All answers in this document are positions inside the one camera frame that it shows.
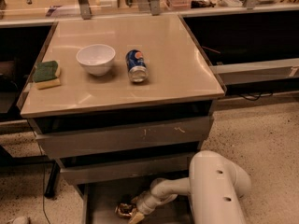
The open bottom drawer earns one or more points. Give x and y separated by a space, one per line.
102 198

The green yellow sponge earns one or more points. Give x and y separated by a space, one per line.
47 75

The white bowl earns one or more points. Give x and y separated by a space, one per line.
96 59

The grey drawer cabinet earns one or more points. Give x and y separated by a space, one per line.
180 84

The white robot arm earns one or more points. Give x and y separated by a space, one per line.
214 187

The blue pepsi can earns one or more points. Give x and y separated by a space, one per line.
137 69

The top grey drawer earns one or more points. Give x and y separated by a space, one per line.
125 137

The middle grey drawer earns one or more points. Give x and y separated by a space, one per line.
127 169

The grey drawer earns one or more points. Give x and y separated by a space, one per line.
127 169
125 137

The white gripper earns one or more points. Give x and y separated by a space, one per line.
145 203

